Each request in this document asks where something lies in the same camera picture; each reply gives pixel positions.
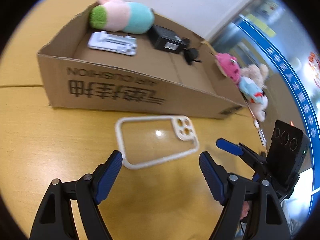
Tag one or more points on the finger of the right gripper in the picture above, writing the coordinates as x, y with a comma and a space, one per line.
229, 147

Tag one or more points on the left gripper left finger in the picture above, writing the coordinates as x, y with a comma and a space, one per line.
54, 218

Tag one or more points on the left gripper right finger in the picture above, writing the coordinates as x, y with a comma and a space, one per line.
266, 219

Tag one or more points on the clear white phone case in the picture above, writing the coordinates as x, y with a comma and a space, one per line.
146, 141

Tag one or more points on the black sunglasses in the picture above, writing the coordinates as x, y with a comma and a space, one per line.
190, 55

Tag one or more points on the black product box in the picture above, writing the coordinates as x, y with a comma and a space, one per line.
166, 40

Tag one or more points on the person's right hand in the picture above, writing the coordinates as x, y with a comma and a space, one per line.
245, 210

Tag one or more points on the light blue plush toy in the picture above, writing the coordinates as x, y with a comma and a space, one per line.
255, 96

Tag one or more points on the beige teddy bear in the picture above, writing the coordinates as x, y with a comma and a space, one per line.
258, 74

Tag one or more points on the pink plush toy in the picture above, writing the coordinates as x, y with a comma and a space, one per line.
228, 66

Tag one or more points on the brown cardboard box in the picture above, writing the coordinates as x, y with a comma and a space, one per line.
152, 81

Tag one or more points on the pig plush toy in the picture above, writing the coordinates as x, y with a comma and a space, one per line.
118, 15

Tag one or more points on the black camera box right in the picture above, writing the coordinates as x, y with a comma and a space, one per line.
286, 154

